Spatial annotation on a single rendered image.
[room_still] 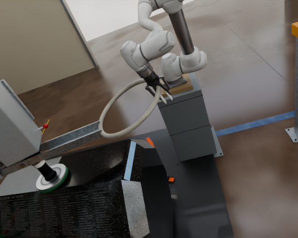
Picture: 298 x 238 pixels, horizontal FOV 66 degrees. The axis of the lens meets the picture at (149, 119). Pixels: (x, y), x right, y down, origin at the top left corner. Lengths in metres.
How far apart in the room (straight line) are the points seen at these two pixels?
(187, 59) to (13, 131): 1.32
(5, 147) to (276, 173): 2.04
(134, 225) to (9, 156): 0.79
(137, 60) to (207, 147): 1.43
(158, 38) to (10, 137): 0.92
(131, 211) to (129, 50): 0.90
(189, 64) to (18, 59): 5.76
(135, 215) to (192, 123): 1.09
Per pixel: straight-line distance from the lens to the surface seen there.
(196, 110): 2.10
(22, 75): 7.32
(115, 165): 1.48
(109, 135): 1.34
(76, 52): 6.46
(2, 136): 1.41
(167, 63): 1.99
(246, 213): 2.09
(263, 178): 2.27
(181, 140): 2.30
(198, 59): 1.95
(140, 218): 1.44
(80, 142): 1.46
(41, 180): 1.72
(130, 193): 1.41
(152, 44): 1.17
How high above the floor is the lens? 1.81
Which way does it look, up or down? 33 degrees down
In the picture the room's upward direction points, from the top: 24 degrees counter-clockwise
